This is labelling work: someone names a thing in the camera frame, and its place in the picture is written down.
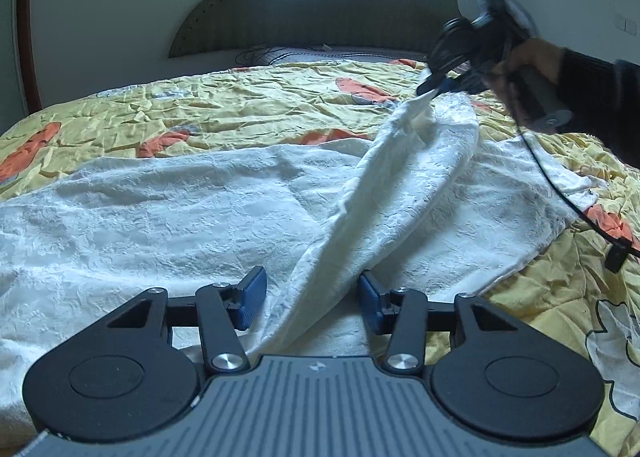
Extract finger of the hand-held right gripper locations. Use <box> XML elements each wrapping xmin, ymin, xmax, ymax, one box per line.
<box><xmin>416</xmin><ymin>71</ymin><xmax>483</xmax><ymax>98</ymax></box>

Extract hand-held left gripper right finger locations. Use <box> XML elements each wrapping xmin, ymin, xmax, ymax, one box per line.
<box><xmin>359</xmin><ymin>270</ymin><xmax>522</xmax><ymax>376</ymax></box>

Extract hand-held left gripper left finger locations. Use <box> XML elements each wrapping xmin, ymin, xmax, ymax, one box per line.
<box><xmin>107</xmin><ymin>266</ymin><xmax>269</xmax><ymax>374</ymax></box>

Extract white textured pants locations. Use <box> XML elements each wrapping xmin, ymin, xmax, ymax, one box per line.
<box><xmin>0</xmin><ymin>91</ymin><xmax>597</xmax><ymax>438</ymax></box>

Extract person's right hand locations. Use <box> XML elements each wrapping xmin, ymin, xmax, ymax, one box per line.
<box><xmin>492</xmin><ymin>38</ymin><xmax>567</xmax><ymax>110</ymax></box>

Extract grey patterned pillow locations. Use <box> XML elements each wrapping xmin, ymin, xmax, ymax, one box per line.
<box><xmin>237</xmin><ymin>47</ymin><xmax>427</xmax><ymax>68</ymax></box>

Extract yellow printed blanket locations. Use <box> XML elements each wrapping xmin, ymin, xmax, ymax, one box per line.
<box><xmin>0</xmin><ymin>58</ymin><xmax>640</xmax><ymax>457</ymax></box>

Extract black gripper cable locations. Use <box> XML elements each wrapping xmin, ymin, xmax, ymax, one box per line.
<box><xmin>517</xmin><ymin>124</ymin><xmax>640</xmax><ymax>274</ymax></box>

